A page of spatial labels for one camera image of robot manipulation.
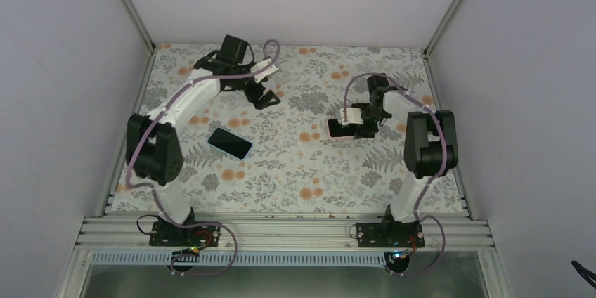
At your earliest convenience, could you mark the pink phone case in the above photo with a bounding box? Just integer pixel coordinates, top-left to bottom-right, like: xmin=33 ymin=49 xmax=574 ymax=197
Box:
xmin=326 ymin=118 xmax=356 ymax=139

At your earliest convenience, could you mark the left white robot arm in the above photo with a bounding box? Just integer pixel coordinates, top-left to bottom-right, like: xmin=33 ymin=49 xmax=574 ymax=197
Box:
xmin=124 ymin=35 xmax=281 ymax=245

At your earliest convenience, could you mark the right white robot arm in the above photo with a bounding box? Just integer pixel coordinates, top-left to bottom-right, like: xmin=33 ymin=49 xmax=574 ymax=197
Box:
xmin=339 ymin=73 xmax=459 ymax=247

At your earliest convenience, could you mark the phone in blue case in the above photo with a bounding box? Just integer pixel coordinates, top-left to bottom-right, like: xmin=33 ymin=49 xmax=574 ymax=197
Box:
xmin=207 ymin=128 xmax=254 ymax=161

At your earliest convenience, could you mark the floral patterned table mat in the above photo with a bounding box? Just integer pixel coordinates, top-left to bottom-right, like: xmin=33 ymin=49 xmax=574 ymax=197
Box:
xmin=111 ymin=43 xmax=467 ymax=216

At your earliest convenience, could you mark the black object at right edge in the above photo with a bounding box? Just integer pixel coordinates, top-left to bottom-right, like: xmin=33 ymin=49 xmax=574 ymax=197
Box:
xmin=571 ymin=260 xmax=596 ymax=289

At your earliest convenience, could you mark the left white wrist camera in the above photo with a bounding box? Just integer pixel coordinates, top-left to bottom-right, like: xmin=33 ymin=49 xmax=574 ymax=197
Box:
xmin=250 ymin=58 xmax=280 ymax=82

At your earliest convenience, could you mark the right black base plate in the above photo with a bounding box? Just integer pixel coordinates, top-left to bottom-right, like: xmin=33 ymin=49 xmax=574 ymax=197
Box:
xmin=355 ymin=221 xmax=425 ymax=248

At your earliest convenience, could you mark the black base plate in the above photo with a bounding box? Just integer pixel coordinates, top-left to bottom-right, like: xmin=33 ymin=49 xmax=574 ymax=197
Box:
xmin=355 ymin=221 xmax=425 ymax=248
xmin=148 ymin=221 xmax=221 ymax=248

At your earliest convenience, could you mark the white slotted cable duct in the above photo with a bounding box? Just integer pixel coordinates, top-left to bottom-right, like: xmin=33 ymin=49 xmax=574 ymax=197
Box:
xmin=88 ymin=250 xmax=386 ymax=267

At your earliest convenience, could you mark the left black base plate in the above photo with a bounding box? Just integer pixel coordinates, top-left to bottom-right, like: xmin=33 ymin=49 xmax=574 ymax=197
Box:
xmin=148 ymin=221 xmax=221 ymax=248

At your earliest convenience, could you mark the aluminium mounting rail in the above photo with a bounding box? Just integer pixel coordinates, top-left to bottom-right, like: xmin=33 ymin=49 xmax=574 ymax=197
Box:
xmin=75 ymin=214 xmax=495 ymax=252

